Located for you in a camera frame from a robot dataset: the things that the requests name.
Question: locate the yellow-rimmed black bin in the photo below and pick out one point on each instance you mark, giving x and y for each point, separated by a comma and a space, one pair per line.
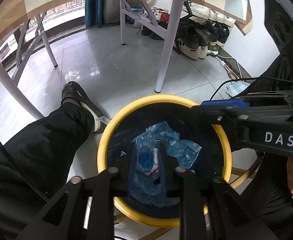
161, 99

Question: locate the grey folding table frame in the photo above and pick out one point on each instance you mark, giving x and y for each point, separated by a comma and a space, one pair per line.
24, 55

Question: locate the person's left leg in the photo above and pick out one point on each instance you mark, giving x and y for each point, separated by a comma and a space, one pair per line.
36, 150

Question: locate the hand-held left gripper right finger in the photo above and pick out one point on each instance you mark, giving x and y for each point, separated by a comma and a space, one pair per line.
163, 170

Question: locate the white table leg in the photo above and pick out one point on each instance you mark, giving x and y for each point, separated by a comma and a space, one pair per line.
11, 85
49, 47
166, 50
122, 17

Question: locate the person's left shoe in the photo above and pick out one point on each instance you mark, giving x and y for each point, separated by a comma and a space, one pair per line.
86, 102

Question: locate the grey curtain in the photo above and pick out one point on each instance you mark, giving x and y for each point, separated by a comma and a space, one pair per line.
111, 7

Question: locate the blue curtain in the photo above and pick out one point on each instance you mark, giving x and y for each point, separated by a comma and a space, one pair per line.
94, 12

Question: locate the crumpled blue plastic bag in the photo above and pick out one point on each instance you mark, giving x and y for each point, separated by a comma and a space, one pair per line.
184, 150

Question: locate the white sneaker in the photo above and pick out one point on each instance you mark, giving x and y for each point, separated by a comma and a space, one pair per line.
186, 51

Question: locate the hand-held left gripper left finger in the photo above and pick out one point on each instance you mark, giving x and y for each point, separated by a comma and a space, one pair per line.
132, 165

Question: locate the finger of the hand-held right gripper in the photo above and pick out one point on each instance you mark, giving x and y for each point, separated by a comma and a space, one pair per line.
221, 103
261, 116

